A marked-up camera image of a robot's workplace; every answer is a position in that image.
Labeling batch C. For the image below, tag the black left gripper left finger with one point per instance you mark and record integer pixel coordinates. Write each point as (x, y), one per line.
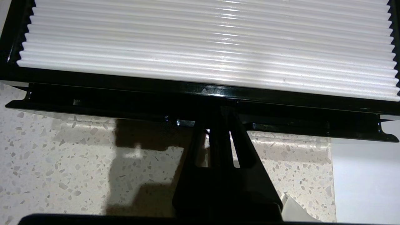
(187, 193)

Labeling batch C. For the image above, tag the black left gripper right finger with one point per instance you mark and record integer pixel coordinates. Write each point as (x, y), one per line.
(256, 193)

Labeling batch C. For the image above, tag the long clear toothbrush packet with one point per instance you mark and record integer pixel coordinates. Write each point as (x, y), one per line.
(293, 211)

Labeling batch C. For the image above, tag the black glossy storage box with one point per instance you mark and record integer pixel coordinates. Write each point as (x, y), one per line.
(12, 72)

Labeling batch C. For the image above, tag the white ceramic sink basin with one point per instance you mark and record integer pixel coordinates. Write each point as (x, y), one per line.
(365, 181)

